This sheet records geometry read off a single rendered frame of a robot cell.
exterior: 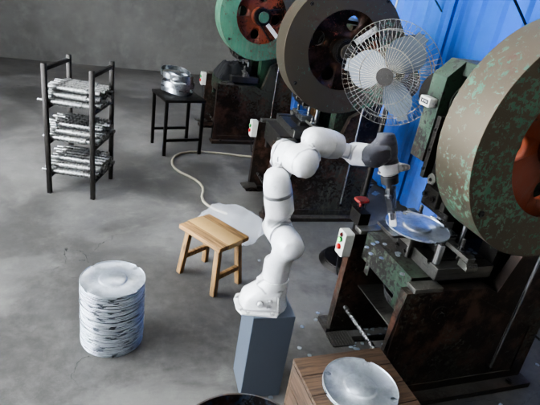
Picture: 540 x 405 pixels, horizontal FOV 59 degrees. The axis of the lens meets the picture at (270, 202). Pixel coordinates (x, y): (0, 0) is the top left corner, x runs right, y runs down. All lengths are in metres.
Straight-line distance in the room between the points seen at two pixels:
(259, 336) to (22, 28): 6.94
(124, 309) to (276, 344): 0.69
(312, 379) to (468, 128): 1.06
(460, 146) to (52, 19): 7.23
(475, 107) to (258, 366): 1.35
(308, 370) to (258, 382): 0.34
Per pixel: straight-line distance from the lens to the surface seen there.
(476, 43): 3.98
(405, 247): 2.26
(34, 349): 2.54
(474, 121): 1.61
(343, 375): 1.98
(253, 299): 1.98
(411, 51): 2.79
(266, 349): 2.12
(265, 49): 4.92
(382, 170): 2.07
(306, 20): 3.13
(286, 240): 1.79
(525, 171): 1.87
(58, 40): 8.30
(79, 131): 3.71
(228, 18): 4.76
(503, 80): 1.61
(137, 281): 2.32
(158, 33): 8.29
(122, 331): 2.36
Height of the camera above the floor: 1.70
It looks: 25 degrees down
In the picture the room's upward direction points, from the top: 10 degrees clockwise
